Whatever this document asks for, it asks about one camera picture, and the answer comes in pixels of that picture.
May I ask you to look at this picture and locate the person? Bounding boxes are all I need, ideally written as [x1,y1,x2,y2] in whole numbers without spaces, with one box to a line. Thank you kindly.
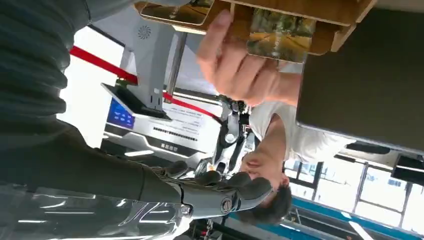
[235,62,357,227]

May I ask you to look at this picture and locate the person's right hand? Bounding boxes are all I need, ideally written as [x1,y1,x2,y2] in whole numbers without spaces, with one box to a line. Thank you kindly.
[196,9,282,108]

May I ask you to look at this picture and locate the white kiosk stand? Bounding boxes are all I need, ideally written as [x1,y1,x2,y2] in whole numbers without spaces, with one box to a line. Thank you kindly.
[100,6,177,121]

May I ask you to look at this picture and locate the blue barrier rail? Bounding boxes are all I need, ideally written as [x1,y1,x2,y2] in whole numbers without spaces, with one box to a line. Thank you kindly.
[228,195,424,240]

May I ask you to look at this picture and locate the black framed window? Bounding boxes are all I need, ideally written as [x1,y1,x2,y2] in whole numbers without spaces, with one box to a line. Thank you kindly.
[284,154,424,233]

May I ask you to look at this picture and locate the wooden slotted card box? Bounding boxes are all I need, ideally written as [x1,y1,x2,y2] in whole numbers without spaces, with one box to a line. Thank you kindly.
[133,0,379,57]

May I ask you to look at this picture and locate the grey laptop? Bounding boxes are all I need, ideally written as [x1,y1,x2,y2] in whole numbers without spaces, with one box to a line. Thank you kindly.
[295,7,424,157]

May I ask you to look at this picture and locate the machine with blue screen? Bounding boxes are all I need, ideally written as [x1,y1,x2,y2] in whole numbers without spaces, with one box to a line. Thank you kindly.
[100,96,223,167]

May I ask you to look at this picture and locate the chrome stanchion post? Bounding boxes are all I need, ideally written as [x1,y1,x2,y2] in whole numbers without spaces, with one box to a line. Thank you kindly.
[165,31,189,98]

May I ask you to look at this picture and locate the gold printed card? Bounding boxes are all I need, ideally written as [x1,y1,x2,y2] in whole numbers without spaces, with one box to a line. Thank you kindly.
[246,7,318,64]
[138,0,217,26]

